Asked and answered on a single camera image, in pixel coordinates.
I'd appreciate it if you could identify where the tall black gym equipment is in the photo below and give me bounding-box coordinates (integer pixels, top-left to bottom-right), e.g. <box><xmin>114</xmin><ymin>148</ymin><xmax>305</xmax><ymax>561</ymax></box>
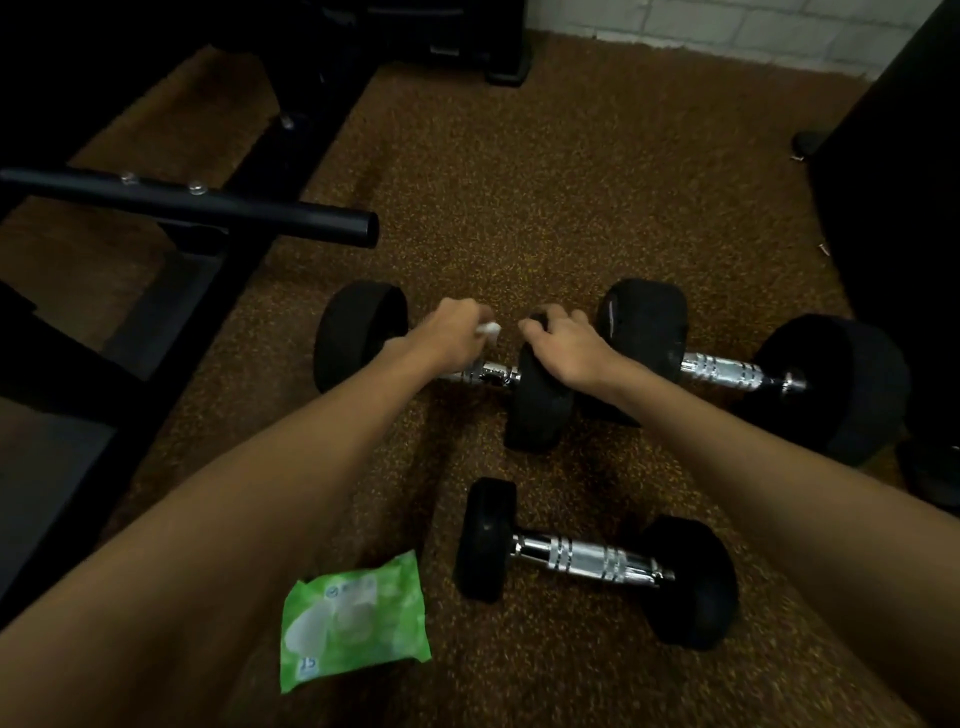
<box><xmin>792</xmin><ymin>0</ymin><xmax>960</xmax><ymax>451</ymax></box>

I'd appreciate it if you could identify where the black round weight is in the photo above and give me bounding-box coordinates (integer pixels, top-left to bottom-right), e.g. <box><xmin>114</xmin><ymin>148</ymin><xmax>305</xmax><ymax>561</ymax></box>
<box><xmin>897</xmin><ymin>436</ymin><xmax>960</xmax><ymax>517</ymax></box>

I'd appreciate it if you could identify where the medium black dumbbell chrome handle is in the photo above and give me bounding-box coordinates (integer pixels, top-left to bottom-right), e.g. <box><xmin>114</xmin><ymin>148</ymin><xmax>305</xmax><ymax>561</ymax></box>
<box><xmin>313</xmin><ymin>280</ymin><xmax>577</xmax><ymax>456</ymax></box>

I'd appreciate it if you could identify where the large black dumbbell chrome handle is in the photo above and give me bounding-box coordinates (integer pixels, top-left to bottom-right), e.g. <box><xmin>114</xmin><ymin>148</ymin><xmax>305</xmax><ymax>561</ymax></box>
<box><xmin>595</xmin><ymin>278</ymin><xmax>913</xmax><ymax>468</ymax></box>

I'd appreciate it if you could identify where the person's right hand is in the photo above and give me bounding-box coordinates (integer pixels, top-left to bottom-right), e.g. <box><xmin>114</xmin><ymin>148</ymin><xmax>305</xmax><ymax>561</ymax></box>
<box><xmin>517</xmin><ymin>303</ymin><xmax>639</xmax><ymax>396</ymax></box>

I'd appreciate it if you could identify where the black weight bench frame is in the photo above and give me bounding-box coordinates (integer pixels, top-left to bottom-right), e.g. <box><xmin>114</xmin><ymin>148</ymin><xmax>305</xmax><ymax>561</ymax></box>
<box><xmin>0</xmin><ymin>0</ymin><xmax>380</xmax><ymax>633</ymax></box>

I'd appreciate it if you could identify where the green wet wipes packet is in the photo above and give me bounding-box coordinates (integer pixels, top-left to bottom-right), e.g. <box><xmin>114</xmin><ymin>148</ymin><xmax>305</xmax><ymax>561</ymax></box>
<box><xmin>279</xmin><ymin>549</ymin><xmax>434</xmax><ymax>695</ymax></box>

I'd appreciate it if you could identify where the black metal bar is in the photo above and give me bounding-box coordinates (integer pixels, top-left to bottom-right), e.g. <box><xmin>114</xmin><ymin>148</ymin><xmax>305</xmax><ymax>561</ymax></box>
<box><xmin>0</xmin><ymin>165</ymin><xmax>381</xmax><ymax>251</ymax></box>

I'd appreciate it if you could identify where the small black dumbbell chrome handle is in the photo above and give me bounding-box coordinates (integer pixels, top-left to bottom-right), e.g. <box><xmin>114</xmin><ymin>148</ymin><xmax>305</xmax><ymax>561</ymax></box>
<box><xmin>453</xmin><ymin>477</ymin><xmax>741</xmax><ymax>652</ymax></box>

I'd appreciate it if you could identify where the person's left hand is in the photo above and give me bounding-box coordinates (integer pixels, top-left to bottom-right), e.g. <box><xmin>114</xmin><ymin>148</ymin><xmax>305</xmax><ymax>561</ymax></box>
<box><xmin>402</xmin><ymin>297</ymin><xmax>498</xmax><ymax>376</ymax></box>

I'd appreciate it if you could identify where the person's right forearm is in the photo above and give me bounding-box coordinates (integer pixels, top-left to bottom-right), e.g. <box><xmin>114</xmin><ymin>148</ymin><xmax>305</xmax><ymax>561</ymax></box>
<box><xmin>600</xmin><ymin>358</ymin><xmax>960</xmax><ymax>728</ymax></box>

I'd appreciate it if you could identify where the person's left forearm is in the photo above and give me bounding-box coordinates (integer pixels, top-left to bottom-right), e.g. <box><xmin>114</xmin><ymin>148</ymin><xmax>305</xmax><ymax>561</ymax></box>
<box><xmin>0</xmin><ymin>339</ymin><xmax>456</xmax><ymax>728</ymax></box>

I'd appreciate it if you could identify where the black gym machine base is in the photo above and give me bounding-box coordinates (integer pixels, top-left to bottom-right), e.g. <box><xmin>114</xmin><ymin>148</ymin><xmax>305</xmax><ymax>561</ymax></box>
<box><xmin>322</xmin><ymin>0</ymin><xmax>535</xmax><ymax>88</ymax></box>

